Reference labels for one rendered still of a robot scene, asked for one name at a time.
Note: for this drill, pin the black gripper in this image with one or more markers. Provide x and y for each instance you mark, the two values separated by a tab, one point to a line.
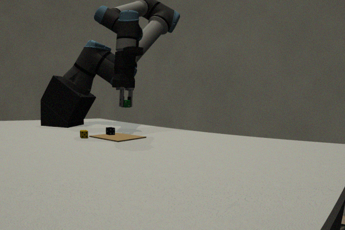
124	66

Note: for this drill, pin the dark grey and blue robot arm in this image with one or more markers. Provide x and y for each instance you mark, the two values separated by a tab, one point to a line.
97	58

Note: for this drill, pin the black die with white pips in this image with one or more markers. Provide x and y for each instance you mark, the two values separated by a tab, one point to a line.
110	131

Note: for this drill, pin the green die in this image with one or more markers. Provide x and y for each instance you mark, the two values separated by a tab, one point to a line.
127	103

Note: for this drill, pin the tan square mat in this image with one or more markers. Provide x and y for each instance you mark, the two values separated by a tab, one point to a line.
118	137

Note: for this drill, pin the yellow die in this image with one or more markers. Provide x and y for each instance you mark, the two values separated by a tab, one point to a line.
83	133

